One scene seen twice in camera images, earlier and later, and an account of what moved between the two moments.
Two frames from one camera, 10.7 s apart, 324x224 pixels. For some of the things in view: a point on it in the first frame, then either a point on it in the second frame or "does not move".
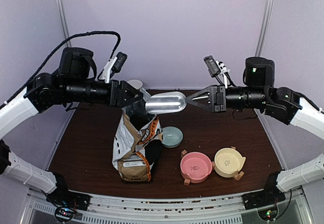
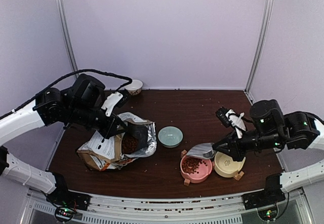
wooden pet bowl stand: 239,176 does not move
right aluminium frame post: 267,9 does not move
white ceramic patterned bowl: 136,83 does not move
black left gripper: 123,86 → 110,129
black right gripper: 220,89 → 236,153
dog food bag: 137,145 → 118,150
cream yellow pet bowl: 228,161 does not move
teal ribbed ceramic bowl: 172,137 does not move
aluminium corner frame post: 61,1 does not move
